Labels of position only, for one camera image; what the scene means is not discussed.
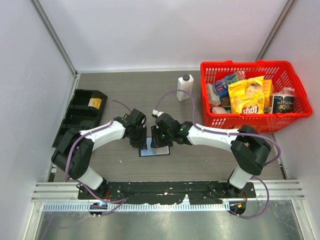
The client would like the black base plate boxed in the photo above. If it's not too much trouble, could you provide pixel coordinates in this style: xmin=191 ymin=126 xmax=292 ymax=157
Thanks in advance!
xmin=77 ymin=180 xmax=256 ymax=205

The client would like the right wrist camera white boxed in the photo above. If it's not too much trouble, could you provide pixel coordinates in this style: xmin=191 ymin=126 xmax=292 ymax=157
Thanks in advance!
xmin=152 ymin=109 xmax=164 ymax=119

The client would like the orange snack box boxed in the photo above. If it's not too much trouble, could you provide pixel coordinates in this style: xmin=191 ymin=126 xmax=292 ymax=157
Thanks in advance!
xmin=263 ymin=79 xmax=274 ymax=114

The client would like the pale wrapped snack pack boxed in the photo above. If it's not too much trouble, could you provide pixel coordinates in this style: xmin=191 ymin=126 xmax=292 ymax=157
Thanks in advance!
xmin=206 ymin=83 xmax=221 ymax=107

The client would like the black compartment tray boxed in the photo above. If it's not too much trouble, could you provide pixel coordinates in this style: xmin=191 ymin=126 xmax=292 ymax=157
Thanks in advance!
xmin=52 ymin=89 xmax=108 ymax=148

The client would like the white cable duct rail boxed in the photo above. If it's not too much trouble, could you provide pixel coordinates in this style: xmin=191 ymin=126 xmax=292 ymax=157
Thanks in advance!
xmin=42 ymin=201 xmax=230 ymax=212

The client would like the red plastic shopping basket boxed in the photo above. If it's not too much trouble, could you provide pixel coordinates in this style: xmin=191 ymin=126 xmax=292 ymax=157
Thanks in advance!
xmin=200 ymin=60 xmax=313 ymax=133

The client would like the black snack package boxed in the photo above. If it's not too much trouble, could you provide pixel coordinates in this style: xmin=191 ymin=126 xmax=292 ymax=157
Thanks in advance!
xmin=268 ymin=87 xmax=295 ymax=114

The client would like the gold VIP card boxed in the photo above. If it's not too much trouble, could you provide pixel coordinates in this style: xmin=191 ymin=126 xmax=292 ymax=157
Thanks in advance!
xmin=155 ymin=146 xmax=170 ymax=155

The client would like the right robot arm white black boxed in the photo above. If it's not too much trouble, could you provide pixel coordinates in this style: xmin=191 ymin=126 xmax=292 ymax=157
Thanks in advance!
xmin=151 ymin=110 xmax=272 ymax=198

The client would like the yellow card in tray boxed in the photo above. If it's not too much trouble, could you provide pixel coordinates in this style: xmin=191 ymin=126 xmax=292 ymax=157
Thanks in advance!
xmin=88 ymin=97 xmax=102 ymax=110

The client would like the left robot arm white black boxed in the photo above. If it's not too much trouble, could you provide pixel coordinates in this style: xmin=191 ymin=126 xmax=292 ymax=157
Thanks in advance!
xmin=51 ymin=108 xmax=147 ymax=199

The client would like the yellow Lays chips bag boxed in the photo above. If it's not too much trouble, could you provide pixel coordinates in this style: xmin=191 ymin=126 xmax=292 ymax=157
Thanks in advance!
xmin=228 ymin=76 xmax=265 ymax=115

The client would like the white bottle black cap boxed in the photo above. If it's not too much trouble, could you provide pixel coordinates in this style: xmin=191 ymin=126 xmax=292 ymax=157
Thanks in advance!
xmin=176 ymin=74 xmax=194 ymax=102

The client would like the black leather card holder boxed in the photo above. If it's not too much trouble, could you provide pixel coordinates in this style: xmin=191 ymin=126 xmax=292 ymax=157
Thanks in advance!
xmin=138 ymin=137 xmax=170 ymax=157

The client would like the green sponge pack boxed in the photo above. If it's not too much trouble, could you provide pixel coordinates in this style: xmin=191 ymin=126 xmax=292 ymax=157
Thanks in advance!
xmin=224 ymin=72 xmax=243 ymax=83

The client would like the blue box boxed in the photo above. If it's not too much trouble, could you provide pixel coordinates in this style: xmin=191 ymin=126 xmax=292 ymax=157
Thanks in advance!
xmin=214 ymin=78 xmax=229 ymax=98

